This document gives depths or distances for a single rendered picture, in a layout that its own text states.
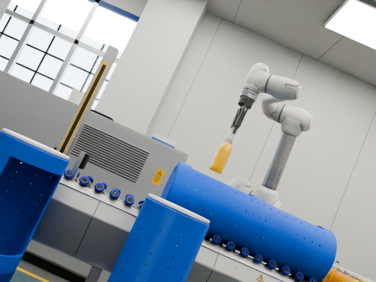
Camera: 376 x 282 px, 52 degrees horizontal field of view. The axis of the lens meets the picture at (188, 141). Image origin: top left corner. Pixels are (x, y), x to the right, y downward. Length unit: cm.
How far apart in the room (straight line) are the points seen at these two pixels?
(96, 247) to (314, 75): 408
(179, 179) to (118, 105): 293
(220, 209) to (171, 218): 42
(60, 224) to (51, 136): 196
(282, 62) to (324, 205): 189
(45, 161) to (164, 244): 54
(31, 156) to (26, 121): 231
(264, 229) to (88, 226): 81
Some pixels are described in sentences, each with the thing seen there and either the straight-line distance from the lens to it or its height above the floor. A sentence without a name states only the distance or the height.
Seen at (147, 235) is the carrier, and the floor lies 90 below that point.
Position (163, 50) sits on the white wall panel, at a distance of 480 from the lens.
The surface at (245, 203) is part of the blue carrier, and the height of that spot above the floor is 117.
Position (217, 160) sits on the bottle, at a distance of 195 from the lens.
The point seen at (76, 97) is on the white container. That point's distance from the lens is 392.
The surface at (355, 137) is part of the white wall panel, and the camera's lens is 537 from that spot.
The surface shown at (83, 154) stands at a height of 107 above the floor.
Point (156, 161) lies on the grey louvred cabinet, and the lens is 354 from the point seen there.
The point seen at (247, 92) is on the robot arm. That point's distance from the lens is 203.
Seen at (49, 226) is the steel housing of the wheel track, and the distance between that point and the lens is 187.
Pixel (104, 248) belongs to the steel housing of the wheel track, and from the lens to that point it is 186.
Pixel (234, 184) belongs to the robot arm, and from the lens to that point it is 261.
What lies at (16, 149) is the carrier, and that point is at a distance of 153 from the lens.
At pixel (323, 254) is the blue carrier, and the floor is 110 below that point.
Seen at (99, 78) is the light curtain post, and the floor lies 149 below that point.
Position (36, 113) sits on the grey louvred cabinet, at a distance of 380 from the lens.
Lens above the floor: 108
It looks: 8 degrees up
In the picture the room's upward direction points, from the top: 24 degrees clockwise
